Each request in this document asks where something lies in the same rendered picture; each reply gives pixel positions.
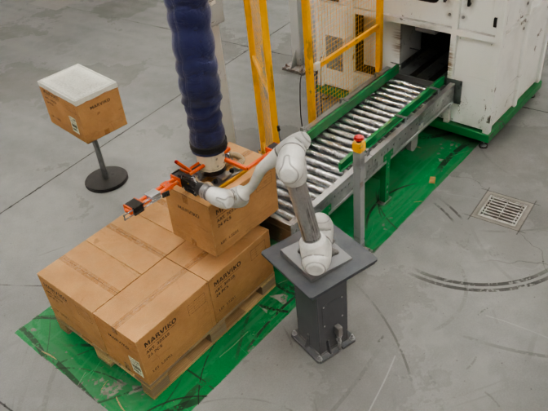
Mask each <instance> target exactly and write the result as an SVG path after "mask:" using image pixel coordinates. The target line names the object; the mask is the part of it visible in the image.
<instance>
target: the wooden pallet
mask: <svg viewBox="0 0 548 411"><path fill-rule="evenodd" d="M275 286H276V280H275V272H273V273H272V274H271V275H270V276H269V277H268V278H267V279H265V280H264V281H263V282H262V283H261V284H260V285H259V286H258V287H257V288H255V289H254V290H253V291H252V292H251V293H250V294H249V295H248V296H247V297H245V298H244V299H243V300H242V301H241V302H240V303H239V304H238V305H237V306H235V307H234V308H233V309H232V310H231V311H230V312H229V313H228V314H227V315H226V316H225V317H224V318H223V319H222V320H221V321H220V322H219V323H218V324H217V323H216V325H215V326H214V327H213V328H212V329H211V330H210V331H209V332H208V333H206V334H205V335H204V336H203V337H202V338H201V339H200V340H199V341H197V342H196V343H195V344H194V345H193V346H192V347H191V348H190V349H189V350H187V351H186V352H185V353H184V354H183V355H182V356H181V357H180V358H179V359H177V361H175V362H174V363H173V364H172V365H171V367H169V368H168V369H167V370H166V371H165V372H164V373H163V374H162V375H161V376H160V377H158V378H157V379H156V380H155V381H154V382H153V383H152V384H151V385H148V384H147V383H146V382H145V381H143V380H142V379H141V378H139V377H138V376H136V375H135V374H134V373H132V372H131V371H130V370H129V369H127V368H126V367H125V366H123V365H122V364H120V363H119V362H118V361H116V360H115V359H113V358H112V357H111V356H110V355H109V354H107V353H106V352H105V351H103V350H102V349H100V348H99V347H97V346H96V345H95V344H94V343H93V342H91V341H90V340H89V339H87V338H86V337H84V336H83V335H82V334H80V333H79V332H77V331H76V330H75V329H74V328H73V327H71V326H70V325H68V324H67V323H66V322H64V321H63V320H61V319H60V318H59V317H58V316H57V315H55V318H56V319H57V321H58V323H59V325H60V328H61V329H62V330H63V331H64V332H66V333H67V334H71V333H72V332H74V333H75V334H77V335H78V336H80V337H81V338H83V339H84V340H85V341H87V342H88V343H89V344H90V345H91V346H93V347H94V348H95V351H96V354H97V356H98V357H99V358H100V359H101V360H102V361H104V362H105V363H106V364H108V365H109V366H111V367H112V366H113V365H115V364H117V365H118V366H120V367H121V368H122V369H124V370H125V371H126V372H127V373H129V374H130V375H131V376H132V377H134V378H135V379H137V380H138V381H139V382H141V385H142V388H143V390H144V392H145V393H146V394H147V395H148V396H150V397H151V398H153V399H154V400H155V399H156V398H157V397H158V396H159V395H160V394H161V393H162V392H163V391H164V390H165V389H166V388H167V387H168V386H169V385H170V384H172V383H173V382H174V381H175V380H176V379H177V378H178V377H179V376H180V375H181V374H182V373H183V372H184V371H186V370H187V369H188V368H189V367H190V366H191V365H192V364H193V363H194V362H195V361H196V360H197V359H199V358H200V357H201V356H202V355H203V354H204V353H205V352H206V351H207V350H208V349H209V348H210V347H212V346H213V345H214V344H215V343H216V342H217V341H218V340H219V339H220V338H221V337H222V336H223V335H224V334H225V333H227V332H228V331H229V330H230V328H231V327H233V326H234V324H236V323H237V322H238V321H239V320H240V319H241V318H242V317H243V316H244V315H245V314H246V313H247V312H248V311H249V310H250V309H251V308H253V307H254V306H255V305H256V304H257V303H258V302H259V301H260V300H261V299H262V298H263V297H264V296H266V295H267V294H268V293H269V292H270V291H271V290H272V289H273V288H274V287H275Z"/></svg>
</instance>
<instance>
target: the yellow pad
mask: <svg viewBox="0 0 548 411"><path fill-rule="evenodd" d="M227 171H228V172H230V173H232V175H230V176H229V177H227V178H226V179H225V180H221V179H217V178H215V179H213V180H211V181H210V182H211V183H212V184H213V186H214V187H218V188H224V187H226V186H227V185H229V184H230V183H231V182H233V181H234V180H236V179H238V178H239V177H240V176H242V175H243V174H244V173H246V172H247V171H248V170H243V169H239V170H238V169H237V168H235V167H234V166H233V167H232V168H230V169H228V170H227Z"/></svg>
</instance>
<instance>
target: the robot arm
mask: <svg viewBox="0 0 548 411"><path fill-rule="evenodd" d="M310 144H311V138H310V137H309V135H308V134H307V133H306V132H302V131H300V132H297V133H294V134H292V135H290V136H288V137H287V138H285V139H284V140H282V141H281V142H280V143H279V144H278V145H277V146H275V147H274V149H273V150H271V152H270V153H269V154H268V155H266V156H265V158H264V159H262V160H261V162H260V163H259V164H258V165H257V166H256V168H255V170H254V173H253V174H252V177H251V179H250V181H249V182H248V183H247V184H246V185H245V186H242V185H238V186H236V187H234V188H230V189H225V188H218V187H214V186H212V185H209V184H207V183H202V182H197V181H196V180H195V178H196V177H195V176H191V175H188V174H186V173H183V174H179V173H177V172H176V173H174V174H173V175H174V176H176V177H178V178H180V179H183V180H184V181H186V182H187V183H189V184H185V185H184V186H182V188H184V190H185V191H187V192H190V193H191V194H193V195H194V196H195V197H196V196H197V195H198V196H200V198H202V199H204V200H206V201H208V202H209V203H210V204H211V205H213V206H216V207H219V208H220V209H230V208H241V207H244V206H246V205H247V204H248V202H249V200H250V194H251V193H252V192H253V191H254V190H255V189H256V188H257V187H258V185H259V183H260V182H261V180H262V178H263V176H264V175H265V174H266V173H267V172H268V171H269V170H270V169H272V168H274V167H276V173H277V176H278V178H279V179H280V180H281V181H282V183H283V184H284V185H285V186H286V187H287V188H288V191H289V195H290V199H291V201H292V205H293V208H294V213H295V215H296V218H297V221H298V226H299V229H300V232H301V235H302V237H301V238H300V240H299V249H298V253H299V254H301V259H302V265H303V268H304V270H305V271H306V272H307V273H308V274H311V275H313V276H319V275H321V274H323V273H325V272H326V271H327V269H328V268H329V265H330V263H331V258H332V257H333V256H335V255H337V254H339V250H337V249H335V248H334V247H332V244H333V243H334V242H335V239H333V237H334V225H333V222H332V220H331V218H330V217H329V216H328V215H327V214H324V213H315V211H314V209H313V205H312V200H311V197H310V193H309V191H308V187H307V182H306V180H307V164H306V160H305V155H306V151H307V149H308V148H309V146H310Z"/></svg>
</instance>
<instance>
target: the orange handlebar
mask: <svg viewBox="0 0 548 411"><path fill-rule="evenodd" d="M230 150H231V149H230V147H229V146H227V149H226V150H225V151H224V154H226V153H227V152H229V151H230ZM270 152H271V151H269V152H267V153H265V154H264V155H262V156H261V157H260V158H258V159H257V160H255V161H253V162H252V163H250V164H249V165H248V166H244V165H242V164H241V163H238V162H236V161H233V160H231V159H229V158H226V157H225V159H224V161H225V162H227V163H229V164H231V165H233V166H236V167H238V168H240V169H243V170H250V169H251V168H253V167H254V166H256V165H258V164H259V163H260V162H261V160H262V159H264V158H265V156H266V155H268V154H269V153H270ZM199 164H200V163H199V162H197V163H196V164H194V165H193V166H190V167H189V168H190V169H192V168H194V167H195V166H197V165H199ZM204 167H205V165H204V164H202V165H200V166H198V167H197V168H196V169H194V170H192V171H191V172H190V175H193V174H195V173H196V172H198V171H199V170H201V169H202V168H204ZM174 181H175V180H174V179H173V178H172V179H170V180H168V181H165V182H163V183H161V184H160V185H161V186H159V187H157V188H155V189H156V190H157V191H160V190H161V189H162V190H161V191H160V192H161V194H162V193H163V192H165V191H168V190H169V191H170V190H171V189H173V187H174V186H175V185H177V184H179V181H178V180H176V181H175V182H174ZM149 198H150V197H149ZM149 198H148V199H149ZM145 199H147V197H146V196H145V195H144V196H143V197H141V198H140V199H139V200H141V201H143V202H144V200H145ZM148 199H147V200H148ZM145 201H146V200H145Z"/></svg>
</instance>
